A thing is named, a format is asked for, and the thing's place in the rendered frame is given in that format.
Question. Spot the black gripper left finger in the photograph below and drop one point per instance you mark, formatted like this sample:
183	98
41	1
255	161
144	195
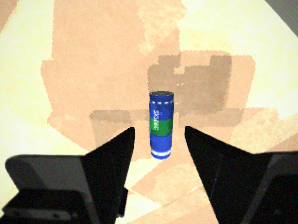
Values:
99	175

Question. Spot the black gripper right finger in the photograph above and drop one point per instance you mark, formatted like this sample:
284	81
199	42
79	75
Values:
235	180

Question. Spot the blue and green battery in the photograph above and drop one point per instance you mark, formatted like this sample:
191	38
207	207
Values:
161	113

